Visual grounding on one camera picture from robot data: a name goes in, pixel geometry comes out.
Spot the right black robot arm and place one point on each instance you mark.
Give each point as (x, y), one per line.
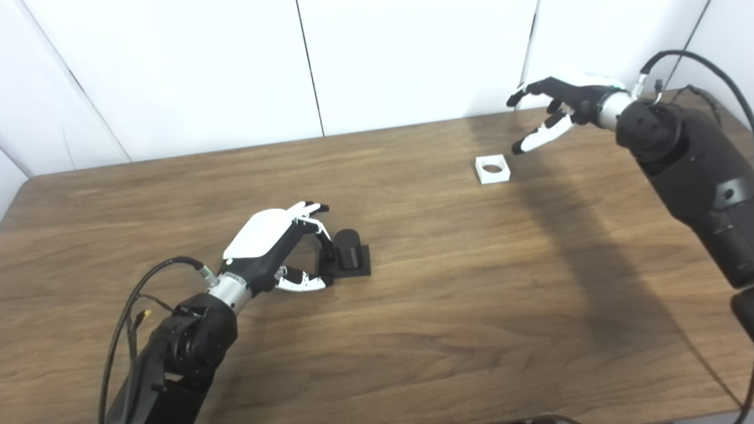
(689, 165)

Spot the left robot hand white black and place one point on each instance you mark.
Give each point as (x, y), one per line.
(262, 235)

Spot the white square piece with hole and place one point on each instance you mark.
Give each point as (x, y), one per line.
(480, 174)

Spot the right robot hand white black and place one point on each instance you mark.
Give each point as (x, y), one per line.
(580, 94)

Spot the black peg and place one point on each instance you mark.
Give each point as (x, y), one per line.
(347, 250)

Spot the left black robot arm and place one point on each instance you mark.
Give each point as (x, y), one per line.
(188, 347)

